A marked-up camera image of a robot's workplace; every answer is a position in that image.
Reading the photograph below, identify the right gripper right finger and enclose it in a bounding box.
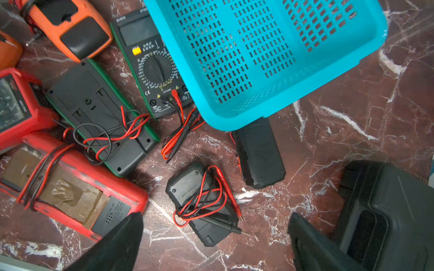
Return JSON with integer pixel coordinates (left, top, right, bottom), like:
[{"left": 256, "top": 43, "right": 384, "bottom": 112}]
[{"left": 288, "top": 212, "right": 364, "bottom": 271}]

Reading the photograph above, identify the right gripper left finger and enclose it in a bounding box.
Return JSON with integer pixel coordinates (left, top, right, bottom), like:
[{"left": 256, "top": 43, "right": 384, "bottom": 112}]
[{"left": 66, "top": 212, "right": 144, "bottom": 271}]

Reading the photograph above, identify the large red multimeter taped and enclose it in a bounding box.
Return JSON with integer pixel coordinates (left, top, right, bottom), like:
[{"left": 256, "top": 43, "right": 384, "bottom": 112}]
[{"left": 1, "top": 132, "right": 149, "bottom": 241}]

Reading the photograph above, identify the green multimeter face down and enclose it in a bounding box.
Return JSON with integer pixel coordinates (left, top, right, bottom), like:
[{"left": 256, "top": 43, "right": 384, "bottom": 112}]
[{"left": 45, "top": 59, "right": 160, "bottom": 177}]

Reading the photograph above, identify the red multimeter with display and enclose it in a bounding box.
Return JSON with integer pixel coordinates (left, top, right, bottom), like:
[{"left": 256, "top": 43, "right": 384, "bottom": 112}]
[{"left": 1, "top": 68, "right": 59, "bottom": 154}]

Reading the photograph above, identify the orange multimeter near left arm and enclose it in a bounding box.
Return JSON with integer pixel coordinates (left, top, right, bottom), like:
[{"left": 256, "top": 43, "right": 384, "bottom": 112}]
[{"left": 0, "top": 32, "right": 23, "bottom": 71}]

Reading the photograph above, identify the small black multimeter with leads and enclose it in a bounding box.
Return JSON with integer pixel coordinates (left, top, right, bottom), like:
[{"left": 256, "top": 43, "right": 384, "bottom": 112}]
[{"left": 166, "top": 163, "right": 243, "bottom": 247}]

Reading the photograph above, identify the black multimeter under basket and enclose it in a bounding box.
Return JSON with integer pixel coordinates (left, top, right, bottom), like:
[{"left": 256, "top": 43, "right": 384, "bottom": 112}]
[{"left": 229, "top": 118, "right": 286, "bottom": 189}]

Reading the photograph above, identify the green black dial multimeter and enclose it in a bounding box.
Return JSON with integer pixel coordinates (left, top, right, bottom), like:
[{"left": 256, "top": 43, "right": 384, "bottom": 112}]
[{"left": 110, "top": 8, "right": 193, "bottom": 119}]

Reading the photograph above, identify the teal plastic basket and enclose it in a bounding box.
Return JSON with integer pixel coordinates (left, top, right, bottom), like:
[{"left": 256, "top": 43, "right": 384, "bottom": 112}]
[{"left": 145, "top": 0, "right": 388, "bottom": 132}]

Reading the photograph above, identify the orange multimeter face down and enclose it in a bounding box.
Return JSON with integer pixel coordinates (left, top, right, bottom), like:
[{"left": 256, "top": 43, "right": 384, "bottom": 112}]
[{"left": 13, "top": 0, "right": 113, "bottom": 63}]

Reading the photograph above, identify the black plastic tool case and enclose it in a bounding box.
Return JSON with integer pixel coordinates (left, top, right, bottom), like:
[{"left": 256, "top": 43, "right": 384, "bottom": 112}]
[{"left": 332, "top": 160, "right": 434, "bottom": 271}]

